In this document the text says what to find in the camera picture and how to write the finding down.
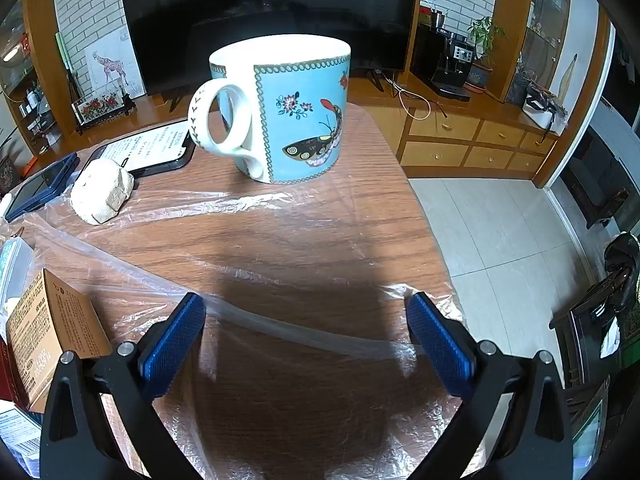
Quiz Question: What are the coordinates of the wooden glass display cabinet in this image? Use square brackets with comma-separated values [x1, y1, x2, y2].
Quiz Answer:
[505, 0, 571, 106]

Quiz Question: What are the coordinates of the red box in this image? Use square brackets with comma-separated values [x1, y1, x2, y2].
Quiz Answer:
[0, 342, 31, 413]

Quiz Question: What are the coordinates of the black smartphone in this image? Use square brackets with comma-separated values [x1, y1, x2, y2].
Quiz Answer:
[80, 122, 196, 177]

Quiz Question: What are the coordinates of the giraffe drawing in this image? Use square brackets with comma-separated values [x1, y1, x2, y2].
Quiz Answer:
[84, 27, 146, 101]

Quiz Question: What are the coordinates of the black television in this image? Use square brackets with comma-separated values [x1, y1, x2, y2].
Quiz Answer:
[118, 0, 425, 100]

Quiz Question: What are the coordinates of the green potted plant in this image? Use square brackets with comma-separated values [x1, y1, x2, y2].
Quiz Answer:
[467, 16, 506, 92]

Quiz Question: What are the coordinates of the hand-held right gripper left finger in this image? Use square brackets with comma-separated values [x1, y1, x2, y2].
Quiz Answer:
[40, 291, 207, 480]

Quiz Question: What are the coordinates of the framed flower picture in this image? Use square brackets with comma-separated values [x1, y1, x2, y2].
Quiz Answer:
[71, 91, 137, 135]

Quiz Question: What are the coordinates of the white paper-wrapped tea cake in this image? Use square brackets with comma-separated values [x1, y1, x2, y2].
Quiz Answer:
[70, 159, 136, 226]

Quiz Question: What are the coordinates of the brown cardboard box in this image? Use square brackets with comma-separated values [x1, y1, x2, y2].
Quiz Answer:
[5, 268, 113, 413]

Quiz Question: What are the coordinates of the clear plastic sheet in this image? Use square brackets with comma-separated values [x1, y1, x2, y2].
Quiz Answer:
[0, 170, 501, 480]

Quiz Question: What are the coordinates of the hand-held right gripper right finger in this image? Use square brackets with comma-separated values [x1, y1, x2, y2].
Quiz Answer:
[406, 290, 576, 480]

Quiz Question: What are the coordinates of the wooden drawer cabinet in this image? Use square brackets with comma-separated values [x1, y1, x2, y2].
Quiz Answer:
[345, 67, 566, 181]

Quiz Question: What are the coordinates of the clear plastic box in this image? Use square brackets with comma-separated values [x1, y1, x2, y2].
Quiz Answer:
[0, 237, 36, 321]

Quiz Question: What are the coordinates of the white blue printed packet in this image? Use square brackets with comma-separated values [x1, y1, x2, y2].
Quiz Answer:
[0, 407, 43, 476]

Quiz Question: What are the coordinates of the dark armchair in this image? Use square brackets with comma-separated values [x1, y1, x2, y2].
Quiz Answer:
[560, 125, 631, 228]

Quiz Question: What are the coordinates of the black coffee machine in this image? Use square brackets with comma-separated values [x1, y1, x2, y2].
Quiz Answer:
[411, 24, 476, 102]

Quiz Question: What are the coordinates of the blue butterfly mug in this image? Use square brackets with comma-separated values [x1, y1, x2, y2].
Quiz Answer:
[188, 34, 352, 186]

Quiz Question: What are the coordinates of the dark blue tablet case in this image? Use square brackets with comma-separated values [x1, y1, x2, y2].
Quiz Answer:
[5, 152, 81, 222]

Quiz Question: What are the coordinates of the white cable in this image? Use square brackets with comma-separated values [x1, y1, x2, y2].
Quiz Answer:
[385, 72, 448, 121]

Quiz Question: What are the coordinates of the green rolled tube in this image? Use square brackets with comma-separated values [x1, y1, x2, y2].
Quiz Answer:
[55, 31, 78, 93]

